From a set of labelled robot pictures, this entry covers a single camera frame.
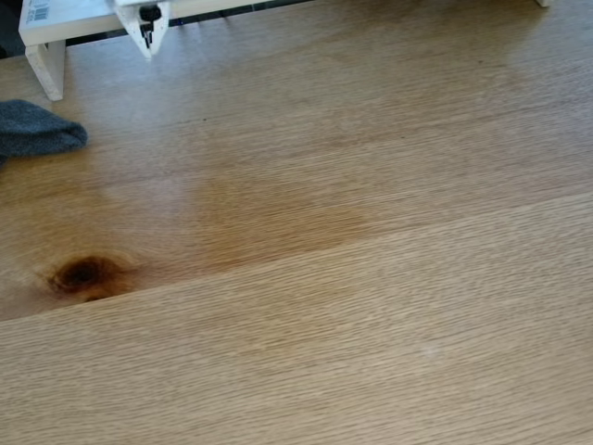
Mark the white wooden shelf stand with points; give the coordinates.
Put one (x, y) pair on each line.
(79, 18)

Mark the grey cleaning cloth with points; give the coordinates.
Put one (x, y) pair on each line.
(34, 130)

